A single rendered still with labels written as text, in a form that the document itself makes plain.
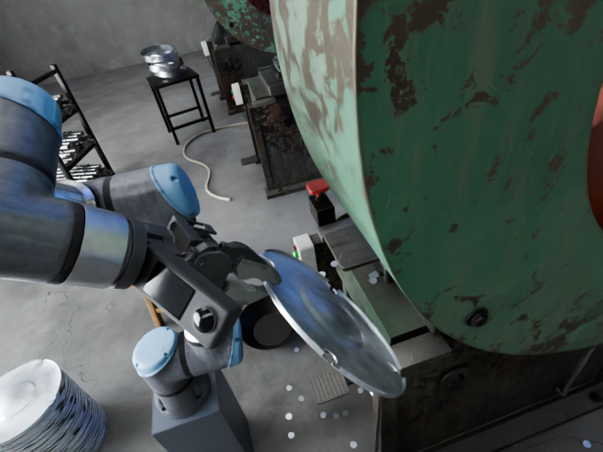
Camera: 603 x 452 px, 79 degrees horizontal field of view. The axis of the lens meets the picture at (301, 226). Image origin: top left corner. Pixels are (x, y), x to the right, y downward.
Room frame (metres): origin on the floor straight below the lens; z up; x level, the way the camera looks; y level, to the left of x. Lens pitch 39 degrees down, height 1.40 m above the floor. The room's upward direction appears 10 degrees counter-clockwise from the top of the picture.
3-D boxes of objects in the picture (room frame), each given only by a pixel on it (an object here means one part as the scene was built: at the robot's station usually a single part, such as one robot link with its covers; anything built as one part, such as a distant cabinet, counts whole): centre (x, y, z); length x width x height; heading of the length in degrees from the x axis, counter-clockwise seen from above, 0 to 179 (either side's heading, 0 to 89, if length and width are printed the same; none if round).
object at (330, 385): (0.69, -0.23, 0.14); 0.59 x 0.10 x 0.05; 100
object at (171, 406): (0.55, 0.41, 0.50); 0.15 x 0.15 x 0.10
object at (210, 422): (0.55, 0.41, 0.23); 0.18 x 0.18 x 0.45; 10
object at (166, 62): (3.56, 0.92, 0.40); 0.45 x 0.40 x 0.79; 22
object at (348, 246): (0.68, -0.19, 0.72); 0.25 x 0.14 x 0.14; 100
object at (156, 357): (0.56, 0.40, 0.62); 0.13 x 0.12 x 0.14; 95
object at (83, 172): (2.50, 1.60, 0.47); 0.46 x 0.43 x 0.95; 80
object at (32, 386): (0.70, 1.04, 0.33); 0.29 x 0.29 x 0.01
